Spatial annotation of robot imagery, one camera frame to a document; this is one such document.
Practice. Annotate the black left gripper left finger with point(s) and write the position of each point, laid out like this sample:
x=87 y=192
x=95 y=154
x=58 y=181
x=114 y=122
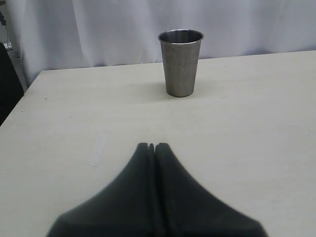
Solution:
x=125 y=208

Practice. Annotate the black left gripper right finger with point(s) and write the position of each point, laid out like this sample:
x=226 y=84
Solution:
x=189 y=210

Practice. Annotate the stainless steel cup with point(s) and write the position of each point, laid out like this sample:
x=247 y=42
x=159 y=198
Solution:
x=180 y=50

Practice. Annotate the dark object at left edge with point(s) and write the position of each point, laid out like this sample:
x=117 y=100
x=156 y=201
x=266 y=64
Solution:
x=11 y=90

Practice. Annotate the light stand at left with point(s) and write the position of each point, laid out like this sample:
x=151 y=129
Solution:
x=7 y=34

